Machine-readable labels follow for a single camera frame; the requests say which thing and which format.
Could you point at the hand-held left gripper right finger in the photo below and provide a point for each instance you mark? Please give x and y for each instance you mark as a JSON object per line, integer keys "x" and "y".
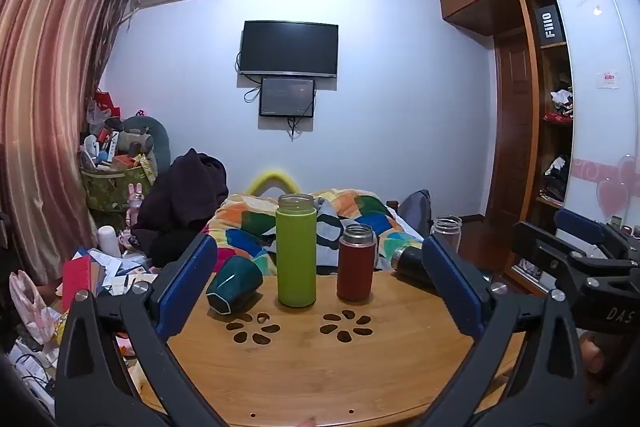
{"x": 450, "y": 287}

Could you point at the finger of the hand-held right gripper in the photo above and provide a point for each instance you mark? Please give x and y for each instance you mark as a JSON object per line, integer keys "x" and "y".
{"x": 582, "y": 222}
{"x": 540, "y": 242}

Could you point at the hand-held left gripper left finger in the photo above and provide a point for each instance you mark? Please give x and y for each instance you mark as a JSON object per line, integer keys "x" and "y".
{"x": 189, "y": 278}

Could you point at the dark green cup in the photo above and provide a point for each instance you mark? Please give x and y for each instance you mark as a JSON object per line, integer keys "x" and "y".
{"x": 235, "y": 282}

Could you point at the person's right hand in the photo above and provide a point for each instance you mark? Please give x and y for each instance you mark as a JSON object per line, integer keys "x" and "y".
{"x": 595, "y": 357}

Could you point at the black thermos bottle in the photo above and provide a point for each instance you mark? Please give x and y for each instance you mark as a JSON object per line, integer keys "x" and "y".
{"x": 407, "y": 263}

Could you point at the clear glass jar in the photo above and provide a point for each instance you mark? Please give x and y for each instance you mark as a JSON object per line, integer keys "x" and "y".
{"x": 447, "y": 229}

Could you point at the pile of papers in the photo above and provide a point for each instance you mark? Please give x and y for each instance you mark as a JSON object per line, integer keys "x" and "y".
{"x": 120, "y": 272}

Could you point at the black clothing pile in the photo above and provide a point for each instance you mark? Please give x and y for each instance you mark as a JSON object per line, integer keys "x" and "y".
{"x": 182, "y": 197}

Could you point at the colourful patchwork blanket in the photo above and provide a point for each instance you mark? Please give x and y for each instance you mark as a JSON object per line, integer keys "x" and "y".
{"x": 250, "y": 222}

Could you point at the grey bag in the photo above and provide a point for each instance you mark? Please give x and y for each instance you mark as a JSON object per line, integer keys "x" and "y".
{"x": 416, "y": 209}

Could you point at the white bottle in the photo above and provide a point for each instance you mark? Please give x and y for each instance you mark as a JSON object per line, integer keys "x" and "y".
{"x": 109, "y": 241}

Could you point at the pink rabbit toy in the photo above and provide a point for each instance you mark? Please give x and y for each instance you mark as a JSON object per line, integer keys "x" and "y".
{"x": 135, "y": 207}

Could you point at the red thermos bottle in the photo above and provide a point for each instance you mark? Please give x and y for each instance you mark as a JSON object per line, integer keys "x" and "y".
{"x": 356, "y": 264}

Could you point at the green thermos bottle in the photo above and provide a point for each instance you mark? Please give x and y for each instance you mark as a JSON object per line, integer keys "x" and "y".
{"x": 296, "y": 252}

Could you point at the red book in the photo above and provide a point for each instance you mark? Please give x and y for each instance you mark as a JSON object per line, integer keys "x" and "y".
{"x": 76, "y": 282}

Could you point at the brown wooden door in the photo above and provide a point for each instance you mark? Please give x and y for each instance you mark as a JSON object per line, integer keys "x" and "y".
{"x": 515, "y": 127}

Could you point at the green fabric basket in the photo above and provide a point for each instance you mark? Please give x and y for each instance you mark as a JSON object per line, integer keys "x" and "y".
{"x": 107, "y": 189}

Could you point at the yellow curved cushion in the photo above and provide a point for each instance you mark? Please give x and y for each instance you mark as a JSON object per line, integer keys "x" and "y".
{"x": 272, "y": 177}

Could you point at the red white door sticker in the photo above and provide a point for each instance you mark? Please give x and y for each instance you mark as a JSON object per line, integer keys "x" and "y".
{"x": 608, "y": 80}

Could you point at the grey plush toy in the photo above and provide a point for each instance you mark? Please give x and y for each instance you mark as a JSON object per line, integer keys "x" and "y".
{"x": 142, "y": 134}

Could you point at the pink patterned bag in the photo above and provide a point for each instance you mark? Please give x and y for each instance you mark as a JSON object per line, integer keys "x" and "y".
{"x": 30, "y": 307}

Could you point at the wooden wardrobe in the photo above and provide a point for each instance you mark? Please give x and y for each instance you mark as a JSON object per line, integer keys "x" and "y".
{"x": 595, "y": 32}

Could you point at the red gift bag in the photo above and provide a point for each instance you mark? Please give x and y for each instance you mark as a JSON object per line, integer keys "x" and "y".
{"x": 104, "y": 103}

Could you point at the black storage box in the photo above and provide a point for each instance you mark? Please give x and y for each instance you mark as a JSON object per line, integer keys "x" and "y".
{"x": 549, "y": 26}

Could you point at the striped red curtain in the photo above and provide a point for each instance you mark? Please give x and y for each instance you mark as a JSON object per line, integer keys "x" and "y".
{"x": 45, "y": 97}

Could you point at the small wall monitor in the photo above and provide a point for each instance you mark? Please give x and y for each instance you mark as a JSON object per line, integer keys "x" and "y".
{"x": 287, "y": 97}

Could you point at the wall television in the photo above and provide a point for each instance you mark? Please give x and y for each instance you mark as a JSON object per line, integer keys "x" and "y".
{"x": 289, "y": 48}

